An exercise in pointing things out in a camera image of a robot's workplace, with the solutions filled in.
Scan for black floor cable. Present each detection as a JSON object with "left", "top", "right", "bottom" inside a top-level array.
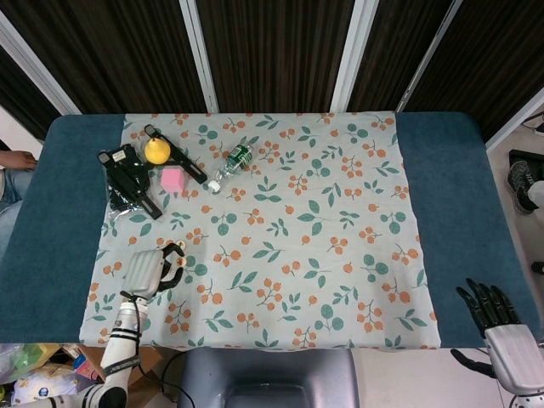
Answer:
[{"left": 139, "top": 352, "right": 190, "bottom": 405}]

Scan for yellow pear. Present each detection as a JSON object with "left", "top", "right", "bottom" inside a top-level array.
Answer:
[{"left": 144, "top": 136, "right": 173, "bottom": 165}]

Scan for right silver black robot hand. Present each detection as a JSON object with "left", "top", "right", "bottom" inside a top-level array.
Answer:
[{"left": 450, "top": 278, "right": 544, "bottom": 394}]

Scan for grey padded seat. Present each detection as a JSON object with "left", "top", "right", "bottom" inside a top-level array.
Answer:
[{"left": 177, "top": 347, "right": 356, "bottom": 408}]

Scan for clear plastic water bottle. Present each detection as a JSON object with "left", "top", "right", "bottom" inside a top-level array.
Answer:
[{"left": 207, "top": 143, "right": 254, "bottom": 193}]

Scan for clear bag green contents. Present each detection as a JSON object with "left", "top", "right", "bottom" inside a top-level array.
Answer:
[{"left": 0, "top": 343, "right": 60, "bottom": 383}]

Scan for black item in plastic bag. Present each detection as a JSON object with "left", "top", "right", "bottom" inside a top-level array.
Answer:
[{"left": 104, "top": 143, "right": 150, "bottom": 213}]

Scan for white partition post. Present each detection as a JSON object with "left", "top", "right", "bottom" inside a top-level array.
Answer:
[
  {"left": 178, "top": 0, "right": 220, "bottom": 114},
  {"left": 394, "top": 0, "right": 464, "bottom": 112},
  {"left": 0, "top": 10, "right": 82, "bottom": 116},
  {"left": 330, "top": 0, "right": 379, "bottom": 112},
  {"left": 484, "top": 96, "right": 544, "bottom": 150}
]

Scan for cardboard box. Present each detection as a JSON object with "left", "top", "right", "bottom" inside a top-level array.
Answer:
[{"left": 78, "top": 344, "right": 165, "bottom": 390}]

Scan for black sneaker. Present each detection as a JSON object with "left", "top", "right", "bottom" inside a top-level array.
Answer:
[{"left": 506, "top": 160, "right": 540, "bottom": 215}]

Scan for floral print tablecloth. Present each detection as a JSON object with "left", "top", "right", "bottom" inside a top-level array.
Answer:
[{"left": 78, "top": 110, "right": 439, "bottom": 352}]

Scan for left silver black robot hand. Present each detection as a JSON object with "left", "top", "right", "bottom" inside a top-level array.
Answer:
[{"left": 120, "top": 242, "right": 188, "bottom": 301}]

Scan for white bag blue logo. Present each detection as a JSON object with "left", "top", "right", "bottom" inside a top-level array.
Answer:
[{"left": 10, "top": 363, "right": 93, "bottom": 405}]

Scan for pink foam cube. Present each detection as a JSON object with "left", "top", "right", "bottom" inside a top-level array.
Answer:
[{"left": 160, "top": 166, "right": 190, "bottom": 195}]

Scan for seated person in jeans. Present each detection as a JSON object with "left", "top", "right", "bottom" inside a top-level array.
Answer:
[{"left": 0, "top": 148, "right": 39, "bottom": 256}]

